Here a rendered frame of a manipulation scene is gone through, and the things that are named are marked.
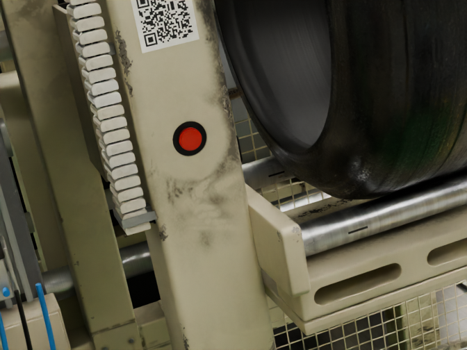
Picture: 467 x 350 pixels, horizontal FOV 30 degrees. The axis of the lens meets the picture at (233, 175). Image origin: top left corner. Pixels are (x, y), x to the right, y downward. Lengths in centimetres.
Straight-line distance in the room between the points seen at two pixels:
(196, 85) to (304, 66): 43
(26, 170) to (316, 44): 69
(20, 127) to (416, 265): 95
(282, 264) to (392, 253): 16
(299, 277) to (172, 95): 28
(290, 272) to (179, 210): 17
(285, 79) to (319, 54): 8
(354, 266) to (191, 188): 24
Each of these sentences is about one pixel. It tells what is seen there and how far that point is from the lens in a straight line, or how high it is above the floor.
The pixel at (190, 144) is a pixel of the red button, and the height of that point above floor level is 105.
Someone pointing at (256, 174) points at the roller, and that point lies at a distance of 140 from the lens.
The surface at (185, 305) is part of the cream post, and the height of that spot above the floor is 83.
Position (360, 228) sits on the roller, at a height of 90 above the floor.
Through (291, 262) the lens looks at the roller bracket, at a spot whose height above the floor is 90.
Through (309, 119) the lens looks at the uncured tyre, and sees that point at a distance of 145.
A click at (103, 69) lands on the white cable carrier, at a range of 109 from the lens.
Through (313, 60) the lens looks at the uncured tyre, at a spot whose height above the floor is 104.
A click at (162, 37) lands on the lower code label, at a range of 109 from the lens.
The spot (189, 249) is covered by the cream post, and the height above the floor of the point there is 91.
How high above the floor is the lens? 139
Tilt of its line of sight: 20 degrees down
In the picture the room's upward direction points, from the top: 11 degrees counter-clockwise
